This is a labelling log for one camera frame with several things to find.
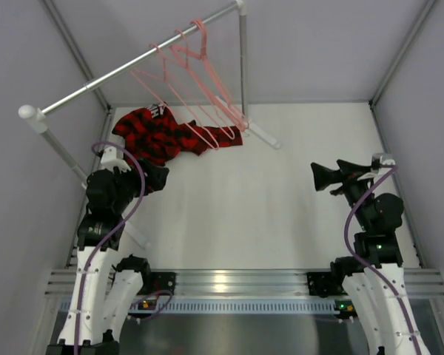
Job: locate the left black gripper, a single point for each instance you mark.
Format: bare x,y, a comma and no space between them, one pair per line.
148,177

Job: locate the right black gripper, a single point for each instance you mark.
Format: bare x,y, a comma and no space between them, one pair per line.
347,179

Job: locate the red black plaid shirt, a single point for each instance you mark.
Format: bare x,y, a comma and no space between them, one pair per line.
152,133

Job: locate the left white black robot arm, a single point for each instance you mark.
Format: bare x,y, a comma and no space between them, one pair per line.
106,283

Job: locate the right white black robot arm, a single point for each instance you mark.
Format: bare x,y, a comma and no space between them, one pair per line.
372,275

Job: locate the silver clothes rack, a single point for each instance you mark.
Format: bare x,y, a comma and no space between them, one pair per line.
35,117

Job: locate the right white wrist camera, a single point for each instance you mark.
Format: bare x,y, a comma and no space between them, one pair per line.
380,164

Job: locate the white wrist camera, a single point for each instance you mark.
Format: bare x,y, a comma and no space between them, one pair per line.
380,164
110,160

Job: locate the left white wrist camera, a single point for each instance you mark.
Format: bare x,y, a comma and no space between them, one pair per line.
110,160

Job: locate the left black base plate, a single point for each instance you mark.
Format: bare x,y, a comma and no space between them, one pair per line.
162,281

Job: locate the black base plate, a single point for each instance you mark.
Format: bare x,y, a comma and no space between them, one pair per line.
162,281
324,284

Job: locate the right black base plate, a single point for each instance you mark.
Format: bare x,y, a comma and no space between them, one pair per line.
324,284

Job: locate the perforated cable duct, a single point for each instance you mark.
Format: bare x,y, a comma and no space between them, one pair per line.
246,306

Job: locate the aluminium mounting rail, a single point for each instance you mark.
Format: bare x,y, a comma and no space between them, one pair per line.
420,283

